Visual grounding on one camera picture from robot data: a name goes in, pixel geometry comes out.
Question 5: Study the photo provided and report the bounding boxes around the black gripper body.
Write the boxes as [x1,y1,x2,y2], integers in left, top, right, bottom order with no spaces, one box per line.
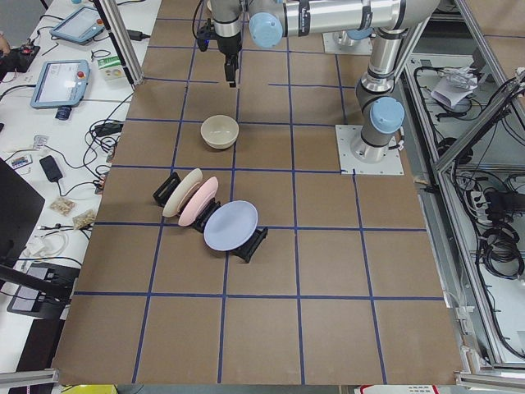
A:
[217,34,242,66]

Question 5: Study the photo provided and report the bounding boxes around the white bowl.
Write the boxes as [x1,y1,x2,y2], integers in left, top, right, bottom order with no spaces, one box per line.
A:
[200,115,240,149]

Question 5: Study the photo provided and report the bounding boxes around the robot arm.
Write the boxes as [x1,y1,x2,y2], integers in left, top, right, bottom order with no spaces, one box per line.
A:
[332,28,373,46]
[194,0,438,164]

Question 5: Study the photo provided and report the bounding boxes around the green white box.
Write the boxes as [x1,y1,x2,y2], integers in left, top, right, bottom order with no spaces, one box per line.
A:
[97,56,126,80]

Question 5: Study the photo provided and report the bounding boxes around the pink plate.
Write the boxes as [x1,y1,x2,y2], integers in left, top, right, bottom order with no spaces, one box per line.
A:
[178,176,218,227]

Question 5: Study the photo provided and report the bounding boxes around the blue teach pendant far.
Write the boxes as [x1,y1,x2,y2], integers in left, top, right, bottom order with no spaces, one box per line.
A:
[50,7,104,44]

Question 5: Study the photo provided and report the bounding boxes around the blue teach pendant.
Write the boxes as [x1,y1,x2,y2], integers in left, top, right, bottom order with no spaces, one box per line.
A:
[50,7,104,44]
[30,60,90,108]

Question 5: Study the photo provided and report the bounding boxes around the black dish rack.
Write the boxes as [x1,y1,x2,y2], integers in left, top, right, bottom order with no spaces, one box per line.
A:
[153,172,268,263]

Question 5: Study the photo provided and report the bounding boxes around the cream plate in rack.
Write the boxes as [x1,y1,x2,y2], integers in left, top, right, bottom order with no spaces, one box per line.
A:
[162,168,203,218]

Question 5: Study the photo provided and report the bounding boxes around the blue plate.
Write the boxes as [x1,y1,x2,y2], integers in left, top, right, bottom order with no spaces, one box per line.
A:
[203,200,258,251]

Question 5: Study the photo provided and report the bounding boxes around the blue teach pendant near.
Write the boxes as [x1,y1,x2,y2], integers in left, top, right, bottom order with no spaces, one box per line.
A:
[30,60,90,108]

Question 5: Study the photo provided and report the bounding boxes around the black power adapter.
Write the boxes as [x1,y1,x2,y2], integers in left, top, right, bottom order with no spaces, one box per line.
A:
[39,155,63,182]

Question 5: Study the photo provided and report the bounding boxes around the black monitor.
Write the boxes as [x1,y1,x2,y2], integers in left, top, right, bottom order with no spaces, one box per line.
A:
[1,162,73,303]

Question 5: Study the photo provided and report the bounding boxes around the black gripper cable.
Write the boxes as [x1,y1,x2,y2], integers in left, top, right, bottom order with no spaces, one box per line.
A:
[190,0,215,53]

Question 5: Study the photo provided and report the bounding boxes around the aluminium frame post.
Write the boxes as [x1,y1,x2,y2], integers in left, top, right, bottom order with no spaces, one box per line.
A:
[94,0,144,86]

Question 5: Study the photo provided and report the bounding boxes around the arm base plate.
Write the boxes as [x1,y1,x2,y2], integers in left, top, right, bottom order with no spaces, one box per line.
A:
[336,125,404,176]
[322,30,373,56]

